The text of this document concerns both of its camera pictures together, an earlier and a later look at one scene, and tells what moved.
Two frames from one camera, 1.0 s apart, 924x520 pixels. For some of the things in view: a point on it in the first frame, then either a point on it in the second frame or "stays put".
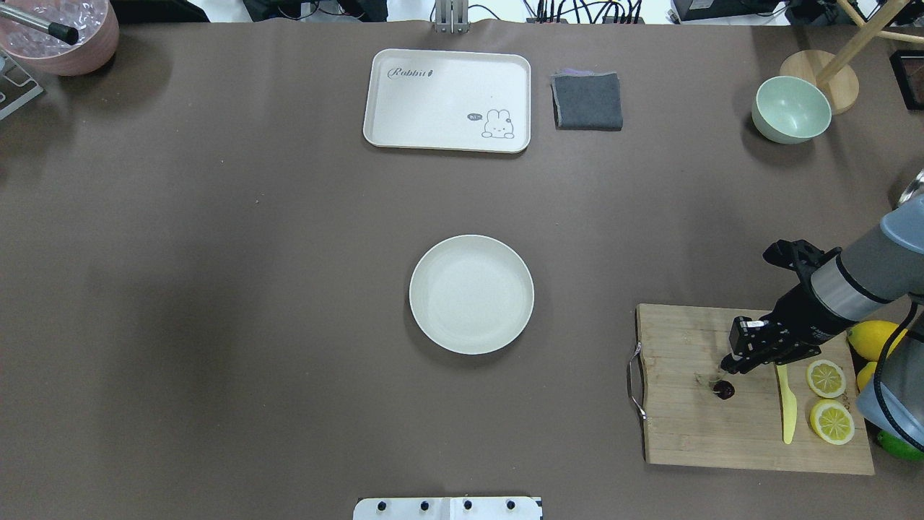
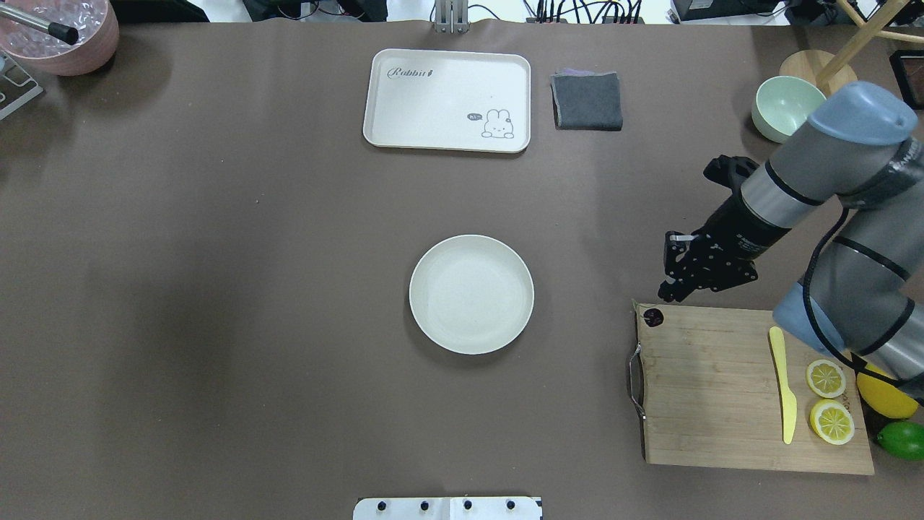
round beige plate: x=471 y=294 stays put
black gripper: x=799 y=255 → x=732 y=172
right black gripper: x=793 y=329 → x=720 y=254
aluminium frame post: x=451 y=17 stays put
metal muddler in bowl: x=67 y=34 stays put
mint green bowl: x=790 y=110 stays put
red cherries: x=725 y=389 → x=653 y=317
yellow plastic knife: x=789 y=404 stays put
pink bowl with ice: x=96 y=22 stays put
